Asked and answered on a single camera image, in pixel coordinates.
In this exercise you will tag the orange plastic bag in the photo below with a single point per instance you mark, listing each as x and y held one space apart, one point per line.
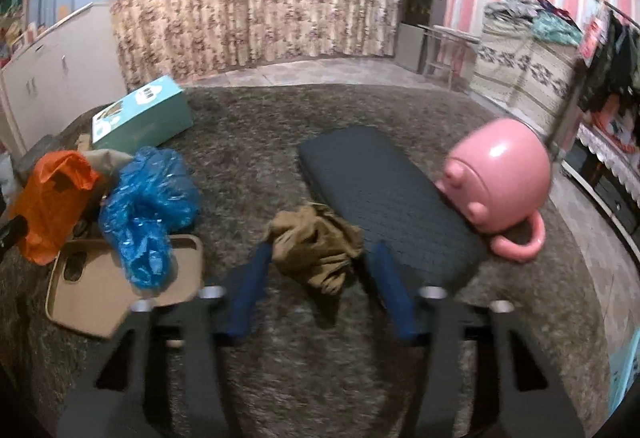
50 203

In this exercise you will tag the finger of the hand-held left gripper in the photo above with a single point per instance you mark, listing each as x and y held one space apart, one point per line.
12 233

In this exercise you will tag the pink floral hanging bag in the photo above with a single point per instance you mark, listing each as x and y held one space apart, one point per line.
592 41

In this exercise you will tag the pink pig mug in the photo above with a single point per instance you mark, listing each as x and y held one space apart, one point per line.
495 173

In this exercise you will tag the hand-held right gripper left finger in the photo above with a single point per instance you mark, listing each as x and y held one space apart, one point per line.
245 293

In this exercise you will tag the teal cardboard box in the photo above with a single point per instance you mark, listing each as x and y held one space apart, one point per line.
145 118

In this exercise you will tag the low cabinet with lace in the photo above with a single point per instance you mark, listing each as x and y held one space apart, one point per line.
610 188

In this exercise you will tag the picture frames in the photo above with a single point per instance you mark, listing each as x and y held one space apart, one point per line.
17 38

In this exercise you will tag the pile of clothes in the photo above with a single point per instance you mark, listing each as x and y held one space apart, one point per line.
535 16

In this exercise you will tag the metal clothes rack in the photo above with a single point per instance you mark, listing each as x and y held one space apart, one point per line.
570 93

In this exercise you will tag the olive cloth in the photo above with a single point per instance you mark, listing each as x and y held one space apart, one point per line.
315 243

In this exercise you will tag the small metal table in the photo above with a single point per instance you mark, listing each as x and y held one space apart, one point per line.
450 36

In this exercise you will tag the brown shaggy rug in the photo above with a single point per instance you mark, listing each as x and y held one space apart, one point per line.
300 368

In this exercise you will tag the row of hanging clothes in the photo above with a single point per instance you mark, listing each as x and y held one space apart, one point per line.
620 63

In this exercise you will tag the blue plastic bag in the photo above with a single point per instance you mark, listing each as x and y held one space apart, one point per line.
145 208

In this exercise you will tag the white cabinet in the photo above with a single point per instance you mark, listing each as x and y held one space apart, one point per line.
55 78

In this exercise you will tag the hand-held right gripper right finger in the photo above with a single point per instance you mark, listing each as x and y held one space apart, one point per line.
395 298

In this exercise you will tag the brown phone case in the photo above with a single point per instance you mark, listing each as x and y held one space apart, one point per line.
90 298

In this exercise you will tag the black flat case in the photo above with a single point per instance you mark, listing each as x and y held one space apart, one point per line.
380 188

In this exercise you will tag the grey water dispenser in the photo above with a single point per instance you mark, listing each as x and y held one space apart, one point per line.
422 33

